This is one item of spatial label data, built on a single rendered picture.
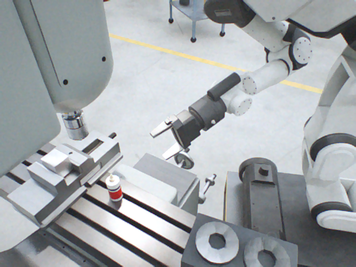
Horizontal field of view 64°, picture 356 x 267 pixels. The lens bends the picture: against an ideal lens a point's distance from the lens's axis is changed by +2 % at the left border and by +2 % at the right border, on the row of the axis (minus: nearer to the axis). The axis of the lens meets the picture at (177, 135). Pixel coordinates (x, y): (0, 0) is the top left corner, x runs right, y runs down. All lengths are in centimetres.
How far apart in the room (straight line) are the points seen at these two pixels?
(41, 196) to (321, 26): 86
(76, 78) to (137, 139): 195
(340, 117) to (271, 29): 33
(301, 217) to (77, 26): 117
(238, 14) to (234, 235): 57
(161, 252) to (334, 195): 69
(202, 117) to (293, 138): 192
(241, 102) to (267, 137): 178
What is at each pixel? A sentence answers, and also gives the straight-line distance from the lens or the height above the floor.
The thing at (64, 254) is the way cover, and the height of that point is 84.
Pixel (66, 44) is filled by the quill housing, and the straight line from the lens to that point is 49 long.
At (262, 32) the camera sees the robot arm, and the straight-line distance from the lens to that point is 92.
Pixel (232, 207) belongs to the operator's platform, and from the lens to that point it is 153.
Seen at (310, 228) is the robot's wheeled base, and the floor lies 57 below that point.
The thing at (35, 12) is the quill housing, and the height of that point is 152.
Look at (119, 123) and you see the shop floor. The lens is 263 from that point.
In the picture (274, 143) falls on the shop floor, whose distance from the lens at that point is 252.
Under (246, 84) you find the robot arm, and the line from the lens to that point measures 90.
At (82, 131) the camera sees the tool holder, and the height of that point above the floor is 123.
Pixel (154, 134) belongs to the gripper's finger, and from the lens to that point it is 73.
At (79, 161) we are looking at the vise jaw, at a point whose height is 101.
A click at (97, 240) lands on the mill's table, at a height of 90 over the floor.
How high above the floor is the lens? 166
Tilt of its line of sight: 42 degrees down
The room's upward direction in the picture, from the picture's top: straight up
